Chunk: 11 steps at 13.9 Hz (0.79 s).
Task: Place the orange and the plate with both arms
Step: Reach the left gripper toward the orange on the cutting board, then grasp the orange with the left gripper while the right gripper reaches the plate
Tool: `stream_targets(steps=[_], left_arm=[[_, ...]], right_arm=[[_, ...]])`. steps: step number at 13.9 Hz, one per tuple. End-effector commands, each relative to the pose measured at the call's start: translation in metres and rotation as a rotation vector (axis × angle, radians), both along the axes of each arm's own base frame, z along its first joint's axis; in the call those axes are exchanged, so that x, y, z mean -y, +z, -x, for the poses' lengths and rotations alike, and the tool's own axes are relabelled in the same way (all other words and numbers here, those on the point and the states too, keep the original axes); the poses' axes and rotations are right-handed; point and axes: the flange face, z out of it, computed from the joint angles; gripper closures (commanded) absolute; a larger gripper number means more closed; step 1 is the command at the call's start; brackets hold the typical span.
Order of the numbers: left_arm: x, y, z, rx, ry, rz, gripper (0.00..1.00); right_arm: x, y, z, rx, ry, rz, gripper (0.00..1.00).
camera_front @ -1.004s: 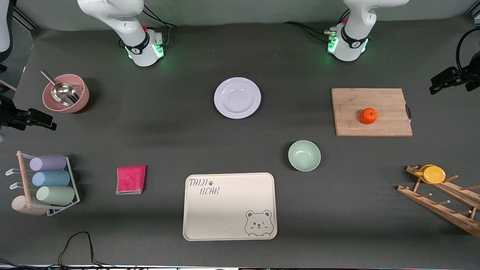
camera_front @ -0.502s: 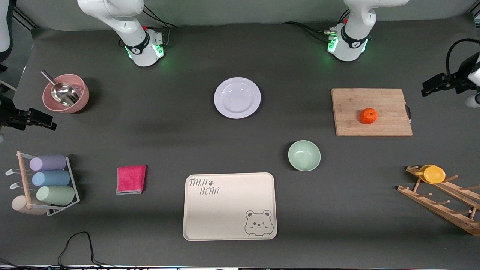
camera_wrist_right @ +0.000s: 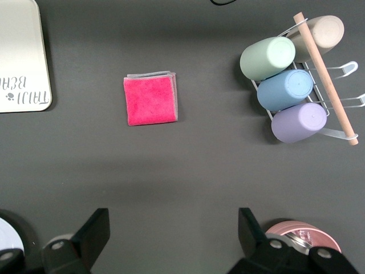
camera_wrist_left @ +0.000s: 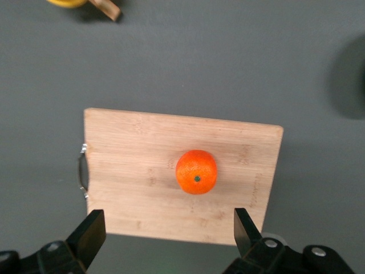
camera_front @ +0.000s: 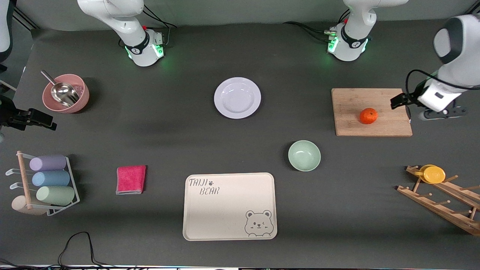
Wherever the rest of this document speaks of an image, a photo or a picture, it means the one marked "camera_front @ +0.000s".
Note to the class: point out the beige bear print tray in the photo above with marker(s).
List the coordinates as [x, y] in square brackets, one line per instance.
[229, 210]

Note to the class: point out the pink bowl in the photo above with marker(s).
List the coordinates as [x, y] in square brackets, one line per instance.
[80, 101]

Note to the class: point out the wooden mug rack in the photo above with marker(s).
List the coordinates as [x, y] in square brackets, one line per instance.
[438, 206]

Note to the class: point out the white round plate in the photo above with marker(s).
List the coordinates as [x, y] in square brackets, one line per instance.
[237, 98]

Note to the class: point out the light green bowl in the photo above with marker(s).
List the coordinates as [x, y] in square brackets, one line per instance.
[304, 155]

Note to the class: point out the green cup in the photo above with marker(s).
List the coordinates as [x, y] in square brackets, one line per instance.
[55, 195]

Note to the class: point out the metal scoop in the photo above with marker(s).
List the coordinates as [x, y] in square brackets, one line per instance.
[64, 93]

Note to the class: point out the purple cup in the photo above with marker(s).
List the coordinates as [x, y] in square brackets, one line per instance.
[48, 163]

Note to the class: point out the bamboo cutting board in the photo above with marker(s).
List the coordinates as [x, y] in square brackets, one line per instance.
[367, 101]

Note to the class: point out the beige cup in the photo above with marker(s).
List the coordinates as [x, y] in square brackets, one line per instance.
[20, 205]

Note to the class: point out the pink folded cloth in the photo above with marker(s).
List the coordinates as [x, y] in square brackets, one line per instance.
[131, 179]

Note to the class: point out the blue cup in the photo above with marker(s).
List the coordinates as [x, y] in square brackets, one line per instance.
[51, 178]

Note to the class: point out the orange fruit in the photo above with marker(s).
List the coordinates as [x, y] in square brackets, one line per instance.
[368, 116]

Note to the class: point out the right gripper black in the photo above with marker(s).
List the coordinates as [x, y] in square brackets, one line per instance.
[14, 117]

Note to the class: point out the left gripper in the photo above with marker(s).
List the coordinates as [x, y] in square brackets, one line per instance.
[411, 96]

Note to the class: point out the yellow mug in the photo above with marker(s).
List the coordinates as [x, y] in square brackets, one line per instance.
[434, 174]

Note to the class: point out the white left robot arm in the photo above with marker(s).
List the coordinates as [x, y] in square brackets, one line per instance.
[350, 45]

